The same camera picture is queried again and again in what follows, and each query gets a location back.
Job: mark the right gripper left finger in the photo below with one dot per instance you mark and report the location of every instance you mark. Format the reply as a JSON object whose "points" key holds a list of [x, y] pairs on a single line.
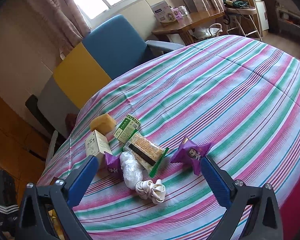
{"points": [[79, 180]]}

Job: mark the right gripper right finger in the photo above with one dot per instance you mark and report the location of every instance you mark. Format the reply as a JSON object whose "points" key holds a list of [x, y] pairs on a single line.
{"points": [[219, 181]]}

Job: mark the purple snack packet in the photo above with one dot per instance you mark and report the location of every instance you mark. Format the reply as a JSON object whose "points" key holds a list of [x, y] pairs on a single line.
{"points": [[113, 165], [190, 153]]}

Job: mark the beige medicine box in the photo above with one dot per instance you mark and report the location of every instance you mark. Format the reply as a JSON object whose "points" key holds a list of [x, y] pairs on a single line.
{"points": [[97, 145]]}

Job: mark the yellow sponge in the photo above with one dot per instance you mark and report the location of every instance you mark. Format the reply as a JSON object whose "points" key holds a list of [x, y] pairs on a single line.
{"points": [[104, 124]]}

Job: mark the cracker packet green edge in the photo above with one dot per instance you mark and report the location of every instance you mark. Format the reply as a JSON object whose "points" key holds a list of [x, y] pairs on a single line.
{"points": [[148, 154]]}

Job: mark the green medicine box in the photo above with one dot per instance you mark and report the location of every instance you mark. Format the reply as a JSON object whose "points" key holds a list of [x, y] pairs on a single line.
{"points": [[126, 128]]}

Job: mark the dark red cushion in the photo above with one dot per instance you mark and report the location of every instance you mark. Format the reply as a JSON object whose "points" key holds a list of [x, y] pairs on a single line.
{"points": [[70, 122]]}

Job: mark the wooden wardrobe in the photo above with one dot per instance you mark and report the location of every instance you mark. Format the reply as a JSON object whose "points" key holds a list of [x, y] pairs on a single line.
{"points": [[22, 149]]}

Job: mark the striped bedspread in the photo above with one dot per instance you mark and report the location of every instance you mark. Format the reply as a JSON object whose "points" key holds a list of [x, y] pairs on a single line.
{"points": [[240, 94]]}

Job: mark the black rolled mat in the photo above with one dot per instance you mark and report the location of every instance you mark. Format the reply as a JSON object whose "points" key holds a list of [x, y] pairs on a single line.
{"points": [[43, 108]]}

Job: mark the grey yellow blue sofa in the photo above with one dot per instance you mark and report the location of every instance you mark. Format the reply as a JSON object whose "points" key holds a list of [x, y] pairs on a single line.
{"points": [[109, 51]]}

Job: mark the white kettle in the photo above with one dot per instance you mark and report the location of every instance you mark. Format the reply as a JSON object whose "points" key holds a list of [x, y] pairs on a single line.
{"points": [[213, 30]]}

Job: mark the wooden side table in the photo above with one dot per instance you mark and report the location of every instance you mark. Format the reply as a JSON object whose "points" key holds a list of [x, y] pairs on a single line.
{"points": [[186, 23]]}

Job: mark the floral curtain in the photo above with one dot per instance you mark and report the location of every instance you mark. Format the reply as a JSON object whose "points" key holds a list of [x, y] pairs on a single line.
{"points": [[63, 19]]}

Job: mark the white appliance box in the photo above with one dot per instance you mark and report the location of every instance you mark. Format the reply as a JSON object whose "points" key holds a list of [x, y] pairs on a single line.
{"points": [[163, 13]]}

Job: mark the metal frame chair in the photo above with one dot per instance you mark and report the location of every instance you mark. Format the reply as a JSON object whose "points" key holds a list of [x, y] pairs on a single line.
{"points": [[235, 12]]}

